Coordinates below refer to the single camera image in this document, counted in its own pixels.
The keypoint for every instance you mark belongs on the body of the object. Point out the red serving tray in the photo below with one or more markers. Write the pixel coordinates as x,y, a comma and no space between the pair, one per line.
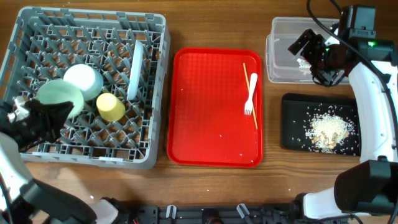
207,124

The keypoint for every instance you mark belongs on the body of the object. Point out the grey dishwasher rack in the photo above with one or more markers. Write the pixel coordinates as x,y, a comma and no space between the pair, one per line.
46,42

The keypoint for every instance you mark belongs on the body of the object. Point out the yellow plastic cup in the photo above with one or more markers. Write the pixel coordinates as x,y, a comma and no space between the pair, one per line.
110,108

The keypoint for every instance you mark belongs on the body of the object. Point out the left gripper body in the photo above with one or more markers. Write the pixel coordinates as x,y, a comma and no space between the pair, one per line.
43,121

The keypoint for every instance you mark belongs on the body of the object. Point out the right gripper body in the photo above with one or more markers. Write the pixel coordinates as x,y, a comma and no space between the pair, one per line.
323,59

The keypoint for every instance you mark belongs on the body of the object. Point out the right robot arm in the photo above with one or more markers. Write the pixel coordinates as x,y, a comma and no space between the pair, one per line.
370,64

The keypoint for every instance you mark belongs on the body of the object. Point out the light blue bowl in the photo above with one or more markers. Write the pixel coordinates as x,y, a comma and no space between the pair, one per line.
86,78

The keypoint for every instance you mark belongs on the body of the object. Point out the clear plastic bin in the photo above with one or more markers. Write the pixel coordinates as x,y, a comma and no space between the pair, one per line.
282,66

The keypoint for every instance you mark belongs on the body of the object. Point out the light green bowl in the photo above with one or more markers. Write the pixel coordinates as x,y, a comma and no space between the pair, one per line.
60,91

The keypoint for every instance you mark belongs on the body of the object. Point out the white plastic fork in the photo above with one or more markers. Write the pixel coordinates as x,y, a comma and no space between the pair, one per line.
248,107

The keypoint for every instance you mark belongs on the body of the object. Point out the wooden chopstick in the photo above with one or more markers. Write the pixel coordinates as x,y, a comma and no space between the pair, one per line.
247,78

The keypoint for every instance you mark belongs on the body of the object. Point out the rice food scraps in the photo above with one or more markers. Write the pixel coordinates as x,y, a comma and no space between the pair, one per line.
328,129

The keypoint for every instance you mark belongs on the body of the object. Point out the light blue plate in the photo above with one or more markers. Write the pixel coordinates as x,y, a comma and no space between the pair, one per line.
135,70

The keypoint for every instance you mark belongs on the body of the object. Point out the black waste tray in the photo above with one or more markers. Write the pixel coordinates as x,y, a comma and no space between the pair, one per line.
293,103

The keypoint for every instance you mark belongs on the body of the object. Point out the white napkin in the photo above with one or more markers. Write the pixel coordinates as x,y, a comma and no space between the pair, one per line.
302,63

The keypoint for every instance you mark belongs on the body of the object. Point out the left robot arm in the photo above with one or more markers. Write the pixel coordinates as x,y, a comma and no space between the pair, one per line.
22,195

